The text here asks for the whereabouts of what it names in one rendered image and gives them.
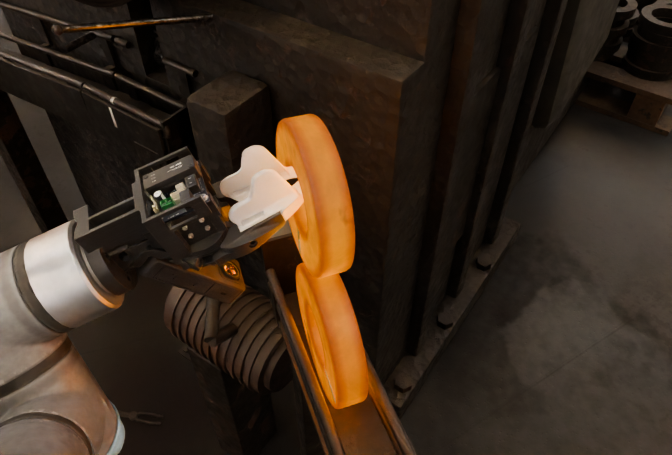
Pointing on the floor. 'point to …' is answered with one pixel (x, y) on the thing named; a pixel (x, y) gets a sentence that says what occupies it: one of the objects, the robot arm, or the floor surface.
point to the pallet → (637, 55)
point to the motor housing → (234, 365)
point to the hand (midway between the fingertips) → (309, 181)
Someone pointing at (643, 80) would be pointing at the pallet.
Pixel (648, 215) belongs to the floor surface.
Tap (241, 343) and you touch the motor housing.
